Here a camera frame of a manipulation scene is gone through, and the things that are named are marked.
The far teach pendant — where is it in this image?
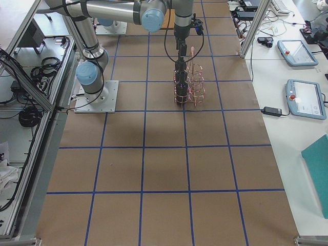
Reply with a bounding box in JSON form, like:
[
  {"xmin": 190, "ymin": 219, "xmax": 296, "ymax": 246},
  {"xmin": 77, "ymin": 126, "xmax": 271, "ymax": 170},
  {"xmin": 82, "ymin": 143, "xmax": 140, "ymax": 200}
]
[{"xmin": 277, "ymin": 40, "xmax": 318, "ymax": 67}]

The near teach pendant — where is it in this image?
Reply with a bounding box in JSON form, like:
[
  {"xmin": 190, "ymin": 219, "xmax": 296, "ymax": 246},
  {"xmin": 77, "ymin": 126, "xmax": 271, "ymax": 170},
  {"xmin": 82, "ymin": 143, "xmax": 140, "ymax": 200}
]
[{"xmin": 285, "ymin": 79, "xmax": 326, "ymax": 120}]

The dark wine bottle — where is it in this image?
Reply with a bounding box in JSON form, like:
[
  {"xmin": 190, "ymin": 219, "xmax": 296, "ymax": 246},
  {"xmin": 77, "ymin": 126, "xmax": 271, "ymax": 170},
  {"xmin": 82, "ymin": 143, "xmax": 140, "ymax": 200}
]
[
  {"xmin": 175, "ymin": 83, "xmax": 188, "ymax": 105},
  {"xmin": 175, "ymin": 60, "xmax": 186, "ymax": 80},
  {"xmin": 174, "ymin": 71, "xmax": 188, "ymax": 87}
]

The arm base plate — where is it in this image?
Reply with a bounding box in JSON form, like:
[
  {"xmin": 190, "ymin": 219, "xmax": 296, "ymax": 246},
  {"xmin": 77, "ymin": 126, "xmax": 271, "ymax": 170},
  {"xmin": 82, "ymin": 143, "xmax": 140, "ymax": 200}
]
[{"xmin": 74, "ymin": 80, "xmax": 119, "ymax": 113}]

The copper wire bottle basket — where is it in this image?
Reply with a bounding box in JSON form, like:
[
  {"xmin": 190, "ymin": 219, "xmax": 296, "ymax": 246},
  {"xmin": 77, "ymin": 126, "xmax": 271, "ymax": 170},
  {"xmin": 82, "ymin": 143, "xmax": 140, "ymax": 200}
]
[{"xmin": 174, "ymin": 46, "xmax": 206, "ymax": 106}]

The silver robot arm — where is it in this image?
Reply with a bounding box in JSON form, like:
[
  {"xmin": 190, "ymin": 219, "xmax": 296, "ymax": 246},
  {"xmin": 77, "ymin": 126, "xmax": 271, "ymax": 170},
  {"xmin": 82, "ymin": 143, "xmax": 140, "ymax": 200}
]
[{"xmin": 46, "ymin": 1, "xmax": 195, "ymax": 105}]

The teach pendant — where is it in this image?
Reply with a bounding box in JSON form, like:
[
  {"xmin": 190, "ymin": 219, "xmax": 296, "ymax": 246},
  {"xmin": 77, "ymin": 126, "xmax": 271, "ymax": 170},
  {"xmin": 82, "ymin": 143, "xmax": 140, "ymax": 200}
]
[
  {"xmin": 285, "ymin": 79, "xmax": 326, "ymax": 120},
  {"xmin": 277, "ymin": 40, "xmax": 318, "ymax": 67}
]

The aluminium frame post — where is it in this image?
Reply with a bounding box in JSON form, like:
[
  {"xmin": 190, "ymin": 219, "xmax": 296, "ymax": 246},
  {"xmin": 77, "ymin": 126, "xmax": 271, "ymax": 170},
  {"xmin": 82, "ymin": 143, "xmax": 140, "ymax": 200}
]
[{"xmin": 239, "ymin": 0, "xmax": 271, "ymax": 58}]

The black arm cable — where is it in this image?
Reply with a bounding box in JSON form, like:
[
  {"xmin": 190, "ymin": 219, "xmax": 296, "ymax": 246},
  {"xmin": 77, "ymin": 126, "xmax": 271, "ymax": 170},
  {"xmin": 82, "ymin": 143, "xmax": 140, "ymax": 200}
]
[{"xmin": 164, "ymin": 7, "xmax": 206, "ymax": 64}]

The black power adapter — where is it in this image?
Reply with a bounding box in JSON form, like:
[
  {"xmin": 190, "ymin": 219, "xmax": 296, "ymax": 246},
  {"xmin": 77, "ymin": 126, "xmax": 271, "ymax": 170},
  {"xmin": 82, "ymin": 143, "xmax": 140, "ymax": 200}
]
[{"xmin": 261, "ymin": 107, "xmax": 282, "ymax": 117}]

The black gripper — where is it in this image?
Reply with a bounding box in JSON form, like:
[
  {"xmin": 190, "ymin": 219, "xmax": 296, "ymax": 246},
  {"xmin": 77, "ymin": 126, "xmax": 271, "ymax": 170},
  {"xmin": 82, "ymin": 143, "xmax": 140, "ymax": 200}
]
[{"xmin": 174, "ymin": 24, "xmax": 191, "ymax": 60}]

